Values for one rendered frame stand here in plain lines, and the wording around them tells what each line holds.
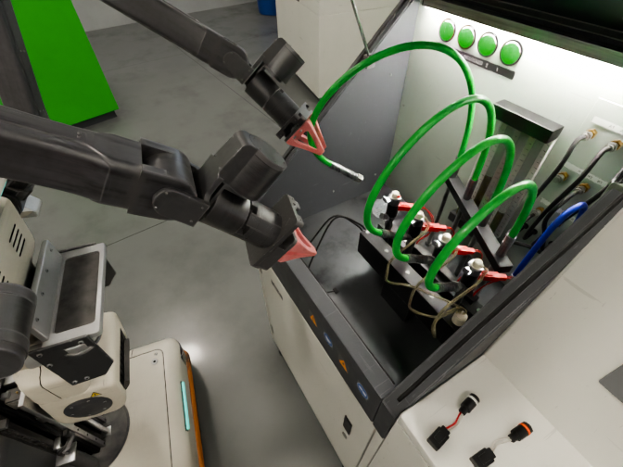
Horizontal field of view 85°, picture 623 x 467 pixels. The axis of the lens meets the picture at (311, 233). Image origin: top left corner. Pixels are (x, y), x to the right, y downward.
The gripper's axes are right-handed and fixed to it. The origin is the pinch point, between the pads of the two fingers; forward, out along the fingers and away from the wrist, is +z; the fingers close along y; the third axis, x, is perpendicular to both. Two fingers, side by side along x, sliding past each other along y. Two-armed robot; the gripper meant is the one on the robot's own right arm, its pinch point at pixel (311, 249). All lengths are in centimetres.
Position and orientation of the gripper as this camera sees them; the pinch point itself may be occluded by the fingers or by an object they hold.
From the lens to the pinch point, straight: 54.9
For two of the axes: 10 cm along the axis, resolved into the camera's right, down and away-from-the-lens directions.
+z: 6.7, 3.6, 6.5
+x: -2.8, -6.9, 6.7
